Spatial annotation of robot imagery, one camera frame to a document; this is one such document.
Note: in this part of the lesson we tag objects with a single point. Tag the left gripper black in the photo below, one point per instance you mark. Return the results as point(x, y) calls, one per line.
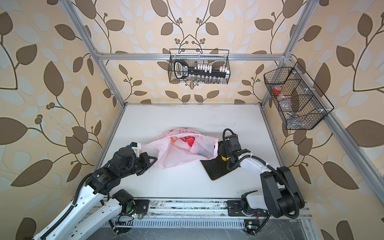
point(145, 157)

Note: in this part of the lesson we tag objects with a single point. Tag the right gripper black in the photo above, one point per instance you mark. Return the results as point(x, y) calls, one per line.
point(222, 148)

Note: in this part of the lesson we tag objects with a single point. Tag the pink plastic bag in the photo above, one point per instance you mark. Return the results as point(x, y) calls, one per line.
point(173, 150)

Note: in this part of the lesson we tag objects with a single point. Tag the red fake strawberry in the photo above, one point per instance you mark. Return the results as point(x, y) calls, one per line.
point(190, 140)

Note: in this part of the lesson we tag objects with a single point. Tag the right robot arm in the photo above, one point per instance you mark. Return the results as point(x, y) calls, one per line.
point(280, 195)

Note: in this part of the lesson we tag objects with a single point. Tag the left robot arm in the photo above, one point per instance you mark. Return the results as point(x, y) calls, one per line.
point(93, 188)

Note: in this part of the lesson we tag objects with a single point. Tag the black square tray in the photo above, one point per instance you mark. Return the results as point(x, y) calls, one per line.
point(217, 168)

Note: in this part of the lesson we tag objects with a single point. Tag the red capped plastic bottle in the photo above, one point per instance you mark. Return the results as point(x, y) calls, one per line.
point(278, 93)

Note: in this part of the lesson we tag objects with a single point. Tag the black socket set holder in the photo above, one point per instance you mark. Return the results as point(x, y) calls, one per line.
point(199, 71)

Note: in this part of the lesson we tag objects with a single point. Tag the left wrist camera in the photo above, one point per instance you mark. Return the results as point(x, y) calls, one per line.
point(136, 147)

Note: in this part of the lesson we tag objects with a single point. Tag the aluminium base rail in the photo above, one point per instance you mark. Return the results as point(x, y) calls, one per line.
point(179, 209)

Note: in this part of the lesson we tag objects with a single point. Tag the black wire basket right wall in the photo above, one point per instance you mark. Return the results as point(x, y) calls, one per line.
point(305, 105)

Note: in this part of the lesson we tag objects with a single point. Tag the black wire basket wall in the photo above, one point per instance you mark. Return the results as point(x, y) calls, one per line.
point(215, 57)
point(305, 105)

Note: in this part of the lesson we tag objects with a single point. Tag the black wire basket back wall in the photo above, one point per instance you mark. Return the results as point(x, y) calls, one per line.
point(215, 57)

